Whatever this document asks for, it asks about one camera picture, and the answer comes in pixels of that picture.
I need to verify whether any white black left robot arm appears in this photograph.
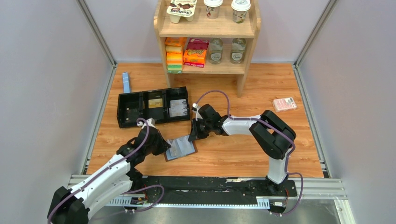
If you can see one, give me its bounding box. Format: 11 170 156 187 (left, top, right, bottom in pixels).
47 126 171 224

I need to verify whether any paper coffee cup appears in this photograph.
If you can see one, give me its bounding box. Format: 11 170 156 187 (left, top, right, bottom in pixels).
204 0 223 19
231 0 251 24

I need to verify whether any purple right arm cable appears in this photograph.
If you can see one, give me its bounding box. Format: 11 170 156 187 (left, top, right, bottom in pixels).
195 90 304 217

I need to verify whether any yogurt cup multipack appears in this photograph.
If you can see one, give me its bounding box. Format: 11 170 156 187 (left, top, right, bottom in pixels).
166 0 197 23

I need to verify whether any right glass water bottle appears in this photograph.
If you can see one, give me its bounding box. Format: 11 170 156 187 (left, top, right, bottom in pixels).
230 38 247 64

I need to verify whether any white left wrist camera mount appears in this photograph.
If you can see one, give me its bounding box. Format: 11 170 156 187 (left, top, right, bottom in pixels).
139 118 156 129

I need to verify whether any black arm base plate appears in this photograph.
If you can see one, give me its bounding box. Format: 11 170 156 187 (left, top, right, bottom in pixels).
131 176 299 205

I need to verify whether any blue plastic strip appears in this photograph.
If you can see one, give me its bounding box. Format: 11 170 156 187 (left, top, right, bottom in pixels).
122 72 131 93

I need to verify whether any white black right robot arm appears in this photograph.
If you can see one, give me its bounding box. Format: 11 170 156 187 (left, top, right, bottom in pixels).
189 103 297 196

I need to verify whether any left glass water bottle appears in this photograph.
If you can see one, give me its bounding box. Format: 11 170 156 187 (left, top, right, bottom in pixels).
208 38 223 64

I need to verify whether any red snack box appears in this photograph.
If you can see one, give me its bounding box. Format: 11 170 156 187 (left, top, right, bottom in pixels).
186 38 209 50

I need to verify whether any silver vip card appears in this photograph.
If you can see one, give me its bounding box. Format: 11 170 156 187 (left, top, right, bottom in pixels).
166 139 184 157
170 99 188 110
170 107 189 117

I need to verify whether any black three-compartment tray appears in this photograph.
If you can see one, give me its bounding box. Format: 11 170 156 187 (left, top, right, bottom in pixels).
117 86 191 128

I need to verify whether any glass water bottle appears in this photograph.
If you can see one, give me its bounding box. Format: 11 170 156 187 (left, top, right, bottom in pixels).
230 38 247 64
208 38 223 64

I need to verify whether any silver VIP card top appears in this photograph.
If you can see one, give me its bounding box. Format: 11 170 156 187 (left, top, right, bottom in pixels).
170 99 188 110

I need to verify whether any gold credit card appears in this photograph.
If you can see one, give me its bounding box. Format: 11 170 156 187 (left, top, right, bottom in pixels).
148 98 163 109

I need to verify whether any orange snack box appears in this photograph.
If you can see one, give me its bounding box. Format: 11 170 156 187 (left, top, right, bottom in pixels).
183 49 207 65

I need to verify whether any stack of colourful sponges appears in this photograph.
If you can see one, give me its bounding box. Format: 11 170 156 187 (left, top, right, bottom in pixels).
165 37 187 73

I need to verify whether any aluminium frame rail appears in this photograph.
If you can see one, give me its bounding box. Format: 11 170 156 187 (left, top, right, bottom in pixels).
54 175 356 224

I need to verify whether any wooden shelf unit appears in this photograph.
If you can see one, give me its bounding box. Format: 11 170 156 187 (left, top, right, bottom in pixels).
153 0 262 98

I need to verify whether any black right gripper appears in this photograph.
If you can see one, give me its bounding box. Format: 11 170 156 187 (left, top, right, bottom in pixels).
189 118 212 142

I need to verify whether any right paper coffee cup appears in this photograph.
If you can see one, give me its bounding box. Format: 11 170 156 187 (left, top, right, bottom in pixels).
231 0 251 24

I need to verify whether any pink wrapped card pack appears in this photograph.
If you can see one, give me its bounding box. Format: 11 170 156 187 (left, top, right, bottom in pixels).
272 97 297 112

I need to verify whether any brown leather card holder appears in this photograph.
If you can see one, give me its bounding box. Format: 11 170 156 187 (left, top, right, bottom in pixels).
165 135 198 161

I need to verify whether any left paper coffee cup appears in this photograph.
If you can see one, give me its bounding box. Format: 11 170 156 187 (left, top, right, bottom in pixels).
204 0 223 19

